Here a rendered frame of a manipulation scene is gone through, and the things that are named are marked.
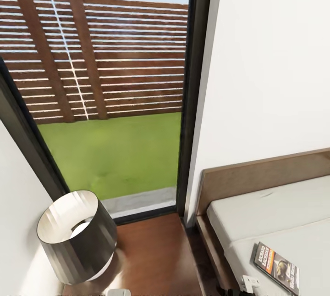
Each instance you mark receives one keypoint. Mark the nightstand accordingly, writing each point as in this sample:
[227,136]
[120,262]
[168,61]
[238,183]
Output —
[151,258]

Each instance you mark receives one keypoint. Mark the table lamp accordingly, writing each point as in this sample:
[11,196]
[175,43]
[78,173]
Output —
[88,254]

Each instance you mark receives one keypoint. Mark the hardback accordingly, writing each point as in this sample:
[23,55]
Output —
[278,268]

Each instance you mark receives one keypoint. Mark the bed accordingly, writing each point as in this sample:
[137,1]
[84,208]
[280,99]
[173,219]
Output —
[282,202]

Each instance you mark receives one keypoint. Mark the fixed window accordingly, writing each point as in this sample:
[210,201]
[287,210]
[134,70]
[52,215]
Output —
[102,95]

